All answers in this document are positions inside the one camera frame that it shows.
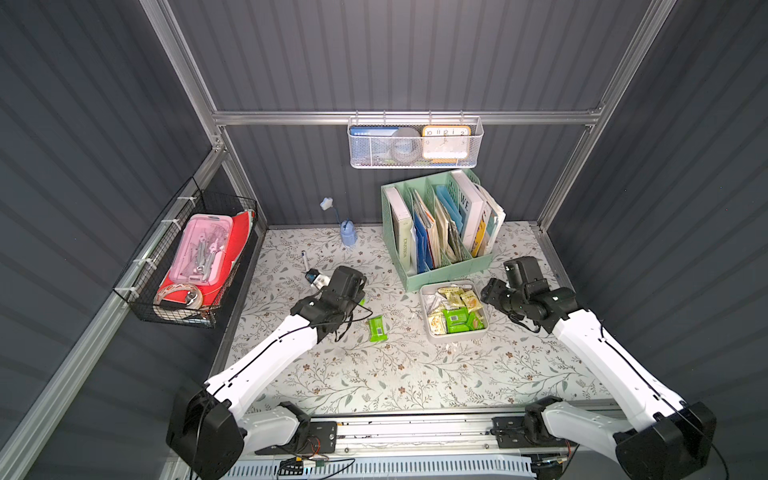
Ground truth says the white cookie storage box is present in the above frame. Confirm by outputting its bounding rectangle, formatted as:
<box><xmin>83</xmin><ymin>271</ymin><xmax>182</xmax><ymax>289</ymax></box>
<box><xmin>419</xmin><ymin>279</ymin><xmax>490</xmax><ymax>344</ymax></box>

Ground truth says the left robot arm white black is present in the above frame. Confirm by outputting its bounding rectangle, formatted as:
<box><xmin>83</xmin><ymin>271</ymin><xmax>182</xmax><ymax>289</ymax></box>
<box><xmin>166</xmin><ymin>266</ymin><xmax>367</xmax><ymax>479</ymax></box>

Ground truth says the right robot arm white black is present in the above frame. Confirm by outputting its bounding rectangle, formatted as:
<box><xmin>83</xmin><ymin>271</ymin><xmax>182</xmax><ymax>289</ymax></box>
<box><xmin>481</xmin><ymin>256</ymin><xmax>717</xmax><ymax>479</ymax></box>

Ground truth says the green file organizer box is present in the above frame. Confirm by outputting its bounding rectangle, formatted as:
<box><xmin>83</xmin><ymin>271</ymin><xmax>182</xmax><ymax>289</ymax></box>
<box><xmin>380</xmin><ymin>170</ymin><xmax>505</xmax><ymax>292</ymax></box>

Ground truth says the pink plastic tool box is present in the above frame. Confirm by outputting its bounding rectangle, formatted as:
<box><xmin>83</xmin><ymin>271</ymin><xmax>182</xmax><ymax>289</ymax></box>
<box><xmin>168</xmin><ymin>214</ymin><xmax>233</xmax><ymax>286</ymax></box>

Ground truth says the blue box in basket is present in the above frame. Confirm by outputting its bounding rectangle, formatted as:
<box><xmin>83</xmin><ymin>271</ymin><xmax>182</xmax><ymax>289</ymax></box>
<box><xmin>348</xmin><ymin>126</ymin><xmax>398</xmax><ymax>168</ymax></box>

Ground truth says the white book right slot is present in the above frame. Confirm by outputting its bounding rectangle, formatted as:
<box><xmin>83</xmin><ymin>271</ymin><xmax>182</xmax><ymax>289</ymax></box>
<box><xmin>451</xmin><ymin>170</ymin><xmax>488</xmax><ymax>257</ymax></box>

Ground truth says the white book slot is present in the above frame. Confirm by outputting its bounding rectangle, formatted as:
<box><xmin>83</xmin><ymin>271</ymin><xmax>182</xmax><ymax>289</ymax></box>
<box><xmin>451</xmin><ymin>170</ymin><xmax>488</xmax><ymax>257</ymax></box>
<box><xmin>384</xmin><ymin>187</ymin><xmax>414</xmax><ymax>272</ymax></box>

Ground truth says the white book left slot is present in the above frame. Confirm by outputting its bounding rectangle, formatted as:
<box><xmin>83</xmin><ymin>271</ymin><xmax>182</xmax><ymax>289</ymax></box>
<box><xmin>384</xmin><ymin>187</ymin><xmax>414</xmax><ymax>272</ymax></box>

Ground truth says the red cloth bag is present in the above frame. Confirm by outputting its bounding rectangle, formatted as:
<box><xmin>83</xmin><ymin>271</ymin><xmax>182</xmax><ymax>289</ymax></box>
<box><xmin>152</xmin><ymin>209</ymin><xmax>256</xmax><ymax>310</ymax></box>

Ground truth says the clear tape roll in basket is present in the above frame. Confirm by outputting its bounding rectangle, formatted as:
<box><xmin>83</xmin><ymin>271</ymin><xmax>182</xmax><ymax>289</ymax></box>
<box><xmin>154</xmin><ymin>283</ymin><xmax>204</xmax><ymax>309</ymax></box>

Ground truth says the yellow white alarm clock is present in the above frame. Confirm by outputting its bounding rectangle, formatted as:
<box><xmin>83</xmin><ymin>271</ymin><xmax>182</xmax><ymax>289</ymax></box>
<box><xmin>422</xmin><ymin>125</ymin><xmax>472</xmax><ymax>161</ymax></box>

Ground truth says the grey tape roll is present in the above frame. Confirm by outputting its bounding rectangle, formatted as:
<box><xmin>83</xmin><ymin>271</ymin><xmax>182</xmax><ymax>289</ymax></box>
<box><xmin>390</xmin><ymin>127</ymin><xmax>422</xmax><ymax>164</ymax></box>

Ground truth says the black wire side basket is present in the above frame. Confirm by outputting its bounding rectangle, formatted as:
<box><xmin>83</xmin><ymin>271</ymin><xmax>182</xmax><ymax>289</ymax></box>
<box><xmin>113</xmin><ymin>179</ymin><xmax>259</xmax><ymax>329</ymax></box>

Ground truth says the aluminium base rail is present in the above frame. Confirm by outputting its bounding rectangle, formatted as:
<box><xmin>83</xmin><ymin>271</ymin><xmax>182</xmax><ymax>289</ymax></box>
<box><xmin>161</xmin><ymin>410</ymin><xmax>661</xmax><ymax>480</ymax></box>

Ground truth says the white wire wall basket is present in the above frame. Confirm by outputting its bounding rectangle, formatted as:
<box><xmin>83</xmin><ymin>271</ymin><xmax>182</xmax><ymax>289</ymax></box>
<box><xmin>347</xmin><ymin>114</ymin><xmax>485</xmax><ymax>169</ymax></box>

